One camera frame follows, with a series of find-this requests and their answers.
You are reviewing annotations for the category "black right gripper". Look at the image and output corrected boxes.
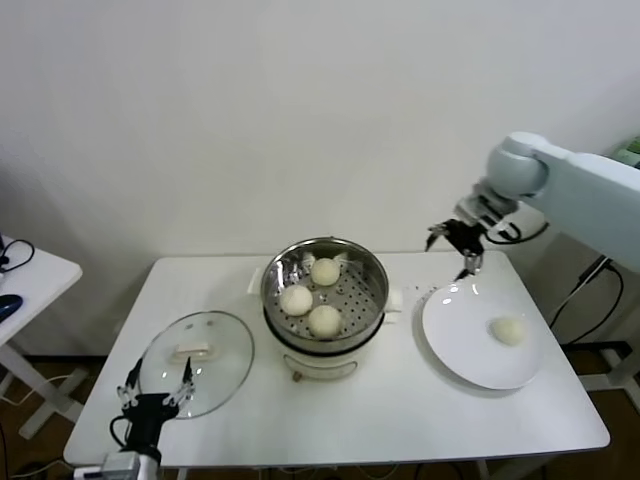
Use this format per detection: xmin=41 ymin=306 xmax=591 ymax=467
xmin=424 ymin=218 xmax=485 ymax=281

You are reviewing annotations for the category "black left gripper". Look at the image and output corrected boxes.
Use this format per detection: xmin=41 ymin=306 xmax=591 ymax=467
xmin=117 ymin=355 xmax=196 ymax=450

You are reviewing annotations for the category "white steamed baozi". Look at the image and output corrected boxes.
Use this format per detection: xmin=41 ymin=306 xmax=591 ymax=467
xmin=311 ymin=256 xmax=341 ymax=288
xmin=307 ymin=304 xmax=344 ymax=339
xmin=279 ymin=284 xmax=315 ymax=317
xmin=487 ymin=315 xmax=529 ymax=347

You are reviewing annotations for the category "perforated steel steamer basket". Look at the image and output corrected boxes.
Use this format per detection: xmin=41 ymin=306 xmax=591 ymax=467
xmin=259 ymin=238 xmax=390 ymax=354

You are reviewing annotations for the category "glass pot lid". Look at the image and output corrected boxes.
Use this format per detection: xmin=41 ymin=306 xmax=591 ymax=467
xmin=137 ymin=309 xmax=256 ymax=420

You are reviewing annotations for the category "white oval plate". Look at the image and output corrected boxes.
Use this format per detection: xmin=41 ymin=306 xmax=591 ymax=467
xmin=421 ymin=283 xmax=545 ymax=391

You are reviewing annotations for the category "white side table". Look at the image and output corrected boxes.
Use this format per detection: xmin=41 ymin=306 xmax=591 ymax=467
xmin=0 ymin=247 xmax=85 ymax=441

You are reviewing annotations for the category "cream electric pot base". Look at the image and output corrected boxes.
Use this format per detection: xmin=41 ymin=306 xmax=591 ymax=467
xmin=248 ymin=267 xmax=405 ymax=384

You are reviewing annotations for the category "blue computer mouse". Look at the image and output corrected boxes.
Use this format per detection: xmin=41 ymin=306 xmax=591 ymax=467
xmin=0 ymin=293 xmax=25 ymax=321

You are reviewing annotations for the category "mint green appliance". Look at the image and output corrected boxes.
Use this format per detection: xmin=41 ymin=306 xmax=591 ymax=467
xmin=602 ymin=133 xmax=640 ymax=171

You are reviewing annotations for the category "white side desk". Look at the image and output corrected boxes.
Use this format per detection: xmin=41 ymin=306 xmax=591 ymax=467
xmin=582 ymin=347 xmax=640 ymax=397

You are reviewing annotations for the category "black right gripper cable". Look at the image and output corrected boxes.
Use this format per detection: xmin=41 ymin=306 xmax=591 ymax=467
xmin=483 ymin=219 xmax=551 ymax=247

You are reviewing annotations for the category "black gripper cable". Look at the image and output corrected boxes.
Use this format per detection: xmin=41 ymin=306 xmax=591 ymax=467
xmin=108 ymin=414 xmax=133 ymax=447
xmin=483 ymin=219 xmax=551 ymax=247

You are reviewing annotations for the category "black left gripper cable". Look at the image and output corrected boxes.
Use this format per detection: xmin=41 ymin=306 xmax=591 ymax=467
xmin=108 ymin=414 xmax=133 ymax=447

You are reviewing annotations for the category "white floor cable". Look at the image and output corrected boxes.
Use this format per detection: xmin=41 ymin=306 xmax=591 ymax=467
xmin=0 ymin=372 xmax=76 ymax=407

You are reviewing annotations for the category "white power cable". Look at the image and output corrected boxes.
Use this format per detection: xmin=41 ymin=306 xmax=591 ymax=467
xmin=544 ymin=269 xmax=601 ymax=326

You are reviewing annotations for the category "black power cable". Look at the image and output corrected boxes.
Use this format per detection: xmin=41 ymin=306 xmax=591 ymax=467
xmin=547 ymin=254 xmax=626 ymax=347

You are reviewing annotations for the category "thin black desk cable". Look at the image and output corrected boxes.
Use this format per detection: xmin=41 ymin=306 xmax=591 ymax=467
xmin=0 ymin=238 xmax=36 ymax=274

